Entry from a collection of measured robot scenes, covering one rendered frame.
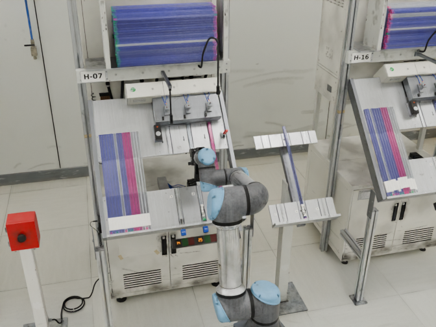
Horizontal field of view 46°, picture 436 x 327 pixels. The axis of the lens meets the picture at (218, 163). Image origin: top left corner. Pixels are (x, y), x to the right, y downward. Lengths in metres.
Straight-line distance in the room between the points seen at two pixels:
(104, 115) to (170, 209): 0.59
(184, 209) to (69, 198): 1.85
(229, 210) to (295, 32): 2.77
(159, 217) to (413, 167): 1.41
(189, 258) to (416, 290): 1.40
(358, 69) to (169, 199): 1.41
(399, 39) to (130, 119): 1.53
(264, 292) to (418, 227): 1.74
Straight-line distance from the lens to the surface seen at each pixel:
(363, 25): 3.15
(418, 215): 3.52
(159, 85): 2.67
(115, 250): 2.92
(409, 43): 3.11
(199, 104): 2.67
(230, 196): 1.88
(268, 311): 2.08
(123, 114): 2.68
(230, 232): 1.92
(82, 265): 3.52
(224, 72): 2.76
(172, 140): 2.64
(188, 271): 3.10
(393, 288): 3.43
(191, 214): 2.53
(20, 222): 2.59
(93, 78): 2.64
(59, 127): 4.34
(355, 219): 3.28
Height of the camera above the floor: 2.15
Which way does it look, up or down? 28 degrees down
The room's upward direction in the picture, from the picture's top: straight up
